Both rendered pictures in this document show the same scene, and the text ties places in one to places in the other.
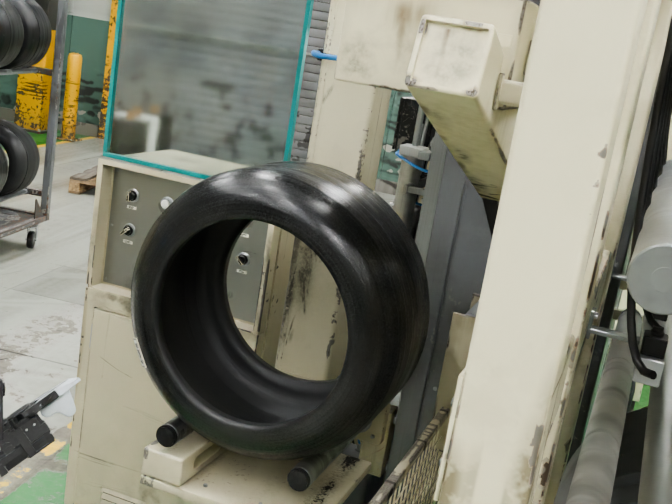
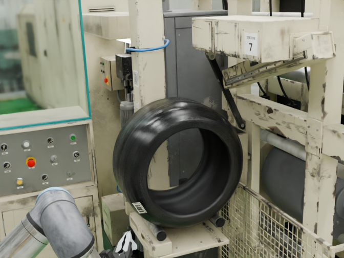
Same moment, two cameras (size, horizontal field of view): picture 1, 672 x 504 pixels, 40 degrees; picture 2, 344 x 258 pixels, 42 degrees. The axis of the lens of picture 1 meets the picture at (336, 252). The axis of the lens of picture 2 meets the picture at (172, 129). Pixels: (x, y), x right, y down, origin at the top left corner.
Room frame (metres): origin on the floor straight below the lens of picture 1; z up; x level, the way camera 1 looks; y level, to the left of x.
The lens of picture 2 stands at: (0.29, 1.29, 1.86)
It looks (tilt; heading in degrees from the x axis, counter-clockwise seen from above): 16 degrees down; 321
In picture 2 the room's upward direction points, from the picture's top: 2 degrees counter-clockwise
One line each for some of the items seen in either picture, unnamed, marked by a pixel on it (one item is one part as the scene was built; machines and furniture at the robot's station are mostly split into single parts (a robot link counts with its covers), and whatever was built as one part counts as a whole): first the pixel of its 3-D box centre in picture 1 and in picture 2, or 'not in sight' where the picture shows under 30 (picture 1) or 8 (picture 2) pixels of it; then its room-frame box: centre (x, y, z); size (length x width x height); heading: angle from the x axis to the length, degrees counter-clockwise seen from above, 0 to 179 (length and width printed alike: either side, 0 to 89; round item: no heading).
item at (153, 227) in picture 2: (208, 408); (148, 219); (1.81, 0.21, 0.90); 0.35 x 0.05 x 0.05; 162
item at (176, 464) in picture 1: (205, 435); (149, 231); (1.81, 0.21, 0.83); 0.36 x 0.09 x 0.06; 162
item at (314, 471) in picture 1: (331, 446); (203, 207); (1.72, -0.05, 0.90); 0.35 x 0.05 x 0.05; 162
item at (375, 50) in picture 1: (470, 50); (246, 36); (1.55, -0.16, 1.71); 0.61 x 0.25 x 0.15; 162
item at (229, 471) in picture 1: (262, 471); (177, 232); (1.77, 0.08, 0.80); 0.37 x 0.36 x 0.02; 72
